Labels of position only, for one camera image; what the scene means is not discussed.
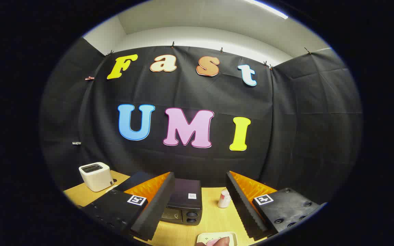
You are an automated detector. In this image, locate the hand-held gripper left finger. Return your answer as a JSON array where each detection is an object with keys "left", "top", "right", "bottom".
[{"left": 80, "top": 172, "right": 176, "bottom": 242}]

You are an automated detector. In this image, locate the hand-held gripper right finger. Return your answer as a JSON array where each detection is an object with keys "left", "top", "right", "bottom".
[{"left": 226, "top": 170, "right": 321, "bottom": 240}]

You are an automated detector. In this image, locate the white toaster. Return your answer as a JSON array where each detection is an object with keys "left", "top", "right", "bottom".
[{"left": 79, "top": 162, "right": 115, "bottom": 192}]

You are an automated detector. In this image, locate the black toaster oven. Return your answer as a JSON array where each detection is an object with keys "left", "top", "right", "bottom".
[{"left": 115, "top": 171, "right": 203, "bottom": 226}]

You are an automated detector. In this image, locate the cream square plate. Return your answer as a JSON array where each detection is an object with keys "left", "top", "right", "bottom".
[{"left": 196, "top": 232, "right": 238, "bottom": 246}]

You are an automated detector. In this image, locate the clear bottle with red label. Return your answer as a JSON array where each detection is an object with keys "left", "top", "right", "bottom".
[{"left": 217, "top": 188, "right": 232, "bottom": 209}]

